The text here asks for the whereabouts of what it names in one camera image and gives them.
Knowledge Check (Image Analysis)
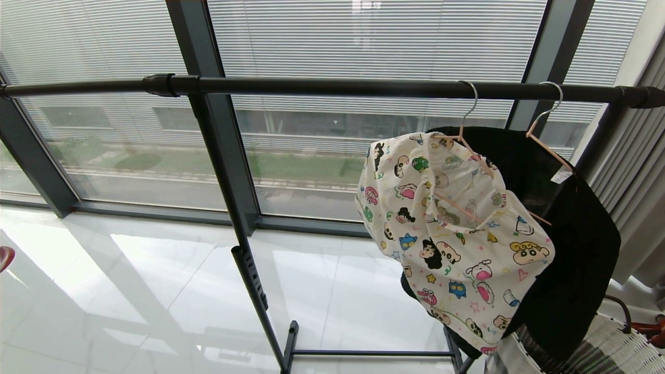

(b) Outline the cream printed garment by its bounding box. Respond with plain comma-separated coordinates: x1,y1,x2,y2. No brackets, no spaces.
356,131,555,355

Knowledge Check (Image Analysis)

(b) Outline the pink clothes hanger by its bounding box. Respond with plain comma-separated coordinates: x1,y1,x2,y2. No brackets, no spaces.
435,81,497,224
526,82,576,227

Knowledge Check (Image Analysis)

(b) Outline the black garment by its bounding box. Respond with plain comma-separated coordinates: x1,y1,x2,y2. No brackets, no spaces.
400,126,622,364

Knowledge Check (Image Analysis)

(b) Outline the black clothes rack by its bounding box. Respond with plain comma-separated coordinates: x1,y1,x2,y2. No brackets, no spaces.
0,74,665,374

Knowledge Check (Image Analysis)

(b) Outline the white laundry basket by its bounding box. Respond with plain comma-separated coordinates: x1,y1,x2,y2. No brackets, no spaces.
486,296,665,374

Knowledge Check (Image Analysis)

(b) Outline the window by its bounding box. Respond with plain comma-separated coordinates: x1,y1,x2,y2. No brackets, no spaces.
0,0,647,239

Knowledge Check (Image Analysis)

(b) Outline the beige curtain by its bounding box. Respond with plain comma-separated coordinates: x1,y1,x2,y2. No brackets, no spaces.
587,31,665,289

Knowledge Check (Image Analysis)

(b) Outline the brown wooden stand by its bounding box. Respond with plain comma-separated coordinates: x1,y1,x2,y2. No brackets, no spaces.
631,314,665,350

